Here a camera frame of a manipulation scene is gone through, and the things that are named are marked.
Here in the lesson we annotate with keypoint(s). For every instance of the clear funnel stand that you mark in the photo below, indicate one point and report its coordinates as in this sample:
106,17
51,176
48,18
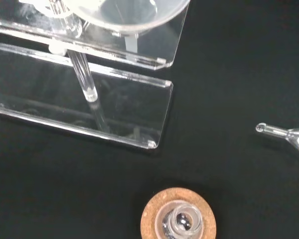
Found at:
129,107

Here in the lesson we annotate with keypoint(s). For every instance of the black cloth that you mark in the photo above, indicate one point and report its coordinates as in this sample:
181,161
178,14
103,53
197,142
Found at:
239,74

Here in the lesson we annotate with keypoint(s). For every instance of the round-bottom glass flask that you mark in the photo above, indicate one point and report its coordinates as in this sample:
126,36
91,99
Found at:
182,219

